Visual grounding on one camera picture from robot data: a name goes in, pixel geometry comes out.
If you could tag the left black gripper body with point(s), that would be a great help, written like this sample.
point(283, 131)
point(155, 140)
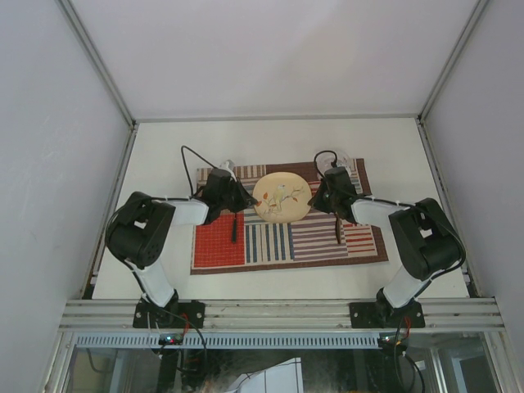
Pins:
point(235, 200)

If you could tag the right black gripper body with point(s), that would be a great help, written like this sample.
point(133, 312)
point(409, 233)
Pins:
point(324, 199)

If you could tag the dark handled fork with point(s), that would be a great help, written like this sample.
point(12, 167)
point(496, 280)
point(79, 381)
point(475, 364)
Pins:
point(234, 229)

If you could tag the brown wooden knife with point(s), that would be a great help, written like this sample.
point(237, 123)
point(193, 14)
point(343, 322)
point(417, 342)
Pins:
point(338, 230)

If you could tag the clear glass cup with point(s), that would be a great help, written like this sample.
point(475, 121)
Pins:
point(330, 158)

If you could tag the round wooden plate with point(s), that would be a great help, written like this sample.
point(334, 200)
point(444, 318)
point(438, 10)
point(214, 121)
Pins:
point(282, 198)

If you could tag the patchwork striped placemat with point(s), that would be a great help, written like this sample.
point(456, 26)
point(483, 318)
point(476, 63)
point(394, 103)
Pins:
point(308, 243)

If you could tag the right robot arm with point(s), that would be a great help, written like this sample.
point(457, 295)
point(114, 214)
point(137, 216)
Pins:
point(426, 241)

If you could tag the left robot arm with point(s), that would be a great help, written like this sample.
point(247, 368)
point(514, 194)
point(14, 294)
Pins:
point(136, 233)

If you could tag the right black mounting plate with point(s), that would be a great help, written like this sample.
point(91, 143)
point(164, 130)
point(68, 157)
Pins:
point(367, 314)

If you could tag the black mounting plate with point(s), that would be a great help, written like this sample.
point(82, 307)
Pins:
point(367, 314)
point(186, 313)

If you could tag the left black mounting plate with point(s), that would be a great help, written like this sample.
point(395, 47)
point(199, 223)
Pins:
point(186, 313)

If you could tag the aluminium front rail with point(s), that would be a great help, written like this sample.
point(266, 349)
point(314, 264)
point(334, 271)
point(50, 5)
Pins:
point(441, 315)

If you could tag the perforated blue cable tray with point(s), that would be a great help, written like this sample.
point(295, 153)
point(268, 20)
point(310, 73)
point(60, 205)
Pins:
point(229, 340)

